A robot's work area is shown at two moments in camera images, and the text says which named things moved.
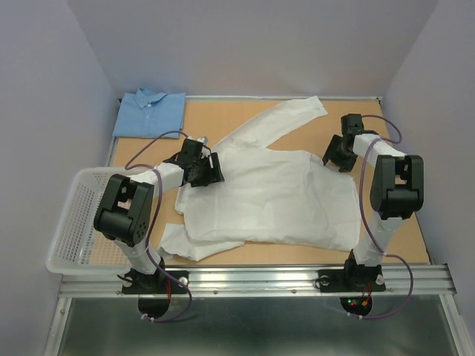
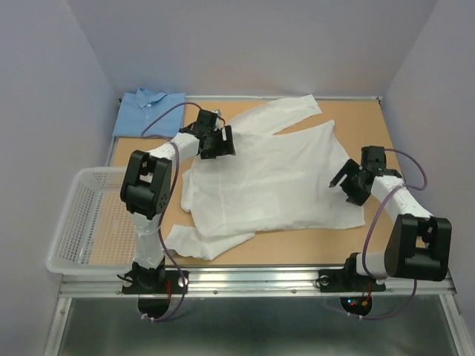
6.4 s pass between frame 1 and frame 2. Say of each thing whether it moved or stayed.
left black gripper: moved
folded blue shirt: stayed
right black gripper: moved
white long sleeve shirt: moved
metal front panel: stayed
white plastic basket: stayed
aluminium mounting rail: stayed
